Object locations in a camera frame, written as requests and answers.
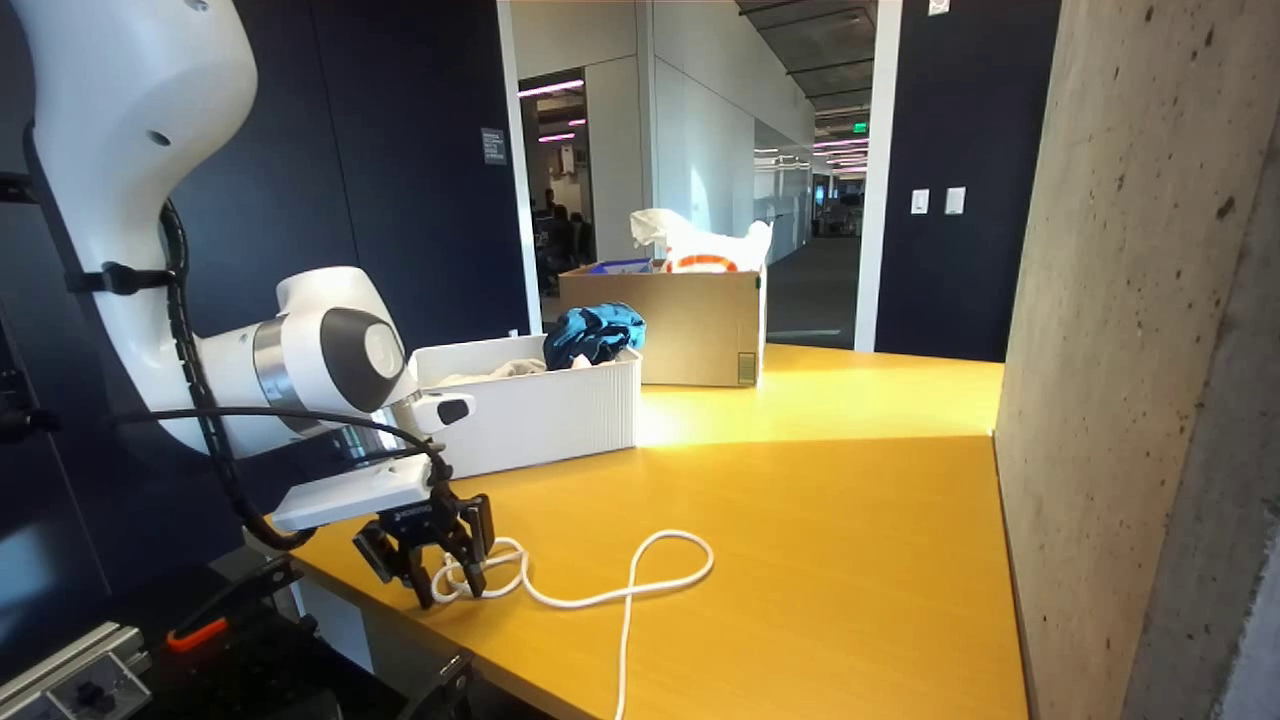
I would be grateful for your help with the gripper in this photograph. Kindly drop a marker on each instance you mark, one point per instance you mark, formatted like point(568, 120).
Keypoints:
point(410, 522)

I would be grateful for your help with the grey wall sign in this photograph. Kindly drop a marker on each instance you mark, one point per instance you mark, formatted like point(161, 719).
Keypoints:
point(494, 146)

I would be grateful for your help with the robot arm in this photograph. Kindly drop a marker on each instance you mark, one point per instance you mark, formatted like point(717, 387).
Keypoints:
point(130, 110)

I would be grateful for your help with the blue flat item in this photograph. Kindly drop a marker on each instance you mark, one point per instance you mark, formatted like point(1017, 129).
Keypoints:
point(620, 266)

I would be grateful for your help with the blue cloth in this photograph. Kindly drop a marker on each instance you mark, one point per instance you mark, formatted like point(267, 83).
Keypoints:
point(592, 335)

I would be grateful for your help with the white plastic bag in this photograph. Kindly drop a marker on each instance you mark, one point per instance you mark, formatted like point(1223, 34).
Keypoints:
point(700, 242)

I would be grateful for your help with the beige cloth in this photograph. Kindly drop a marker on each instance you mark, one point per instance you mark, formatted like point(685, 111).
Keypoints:
point(495, 371)

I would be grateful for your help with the white plastic bin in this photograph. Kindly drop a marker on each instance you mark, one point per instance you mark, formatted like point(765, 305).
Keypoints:
point(540, 415)

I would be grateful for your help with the white wall switch plate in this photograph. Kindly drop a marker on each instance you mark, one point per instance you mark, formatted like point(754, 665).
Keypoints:
point(955, 200)
point(919, 201)

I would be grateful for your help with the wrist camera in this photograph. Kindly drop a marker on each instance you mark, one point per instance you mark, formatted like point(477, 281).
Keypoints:
point(350, 495)

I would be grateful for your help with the white shoelace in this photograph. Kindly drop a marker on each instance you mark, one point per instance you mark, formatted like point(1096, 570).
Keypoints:
point(600, 598)

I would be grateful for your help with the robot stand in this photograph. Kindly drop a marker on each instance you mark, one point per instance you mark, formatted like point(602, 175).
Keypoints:
point(260, 670)

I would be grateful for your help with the cardboard box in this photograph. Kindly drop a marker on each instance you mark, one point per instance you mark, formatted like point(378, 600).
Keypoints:
point(690, 325)

